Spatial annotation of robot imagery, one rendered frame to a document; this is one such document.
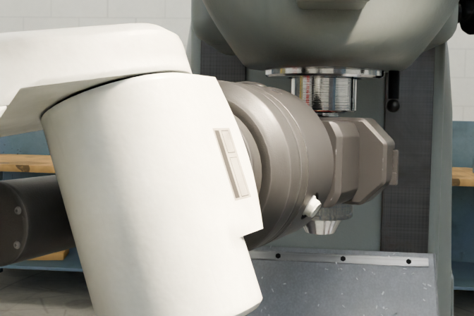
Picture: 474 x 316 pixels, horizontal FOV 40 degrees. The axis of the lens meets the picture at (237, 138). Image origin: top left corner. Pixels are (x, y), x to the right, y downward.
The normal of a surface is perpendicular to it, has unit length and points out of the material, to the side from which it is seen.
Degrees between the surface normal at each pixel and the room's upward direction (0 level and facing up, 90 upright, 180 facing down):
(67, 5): 90
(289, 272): 63
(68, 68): 71
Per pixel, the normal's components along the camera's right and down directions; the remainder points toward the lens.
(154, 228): 0.10, -0.15
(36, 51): 0.55, -0.28
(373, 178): -0.44, 0.02
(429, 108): -0.10, 0.05
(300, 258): -0.08, -0.41
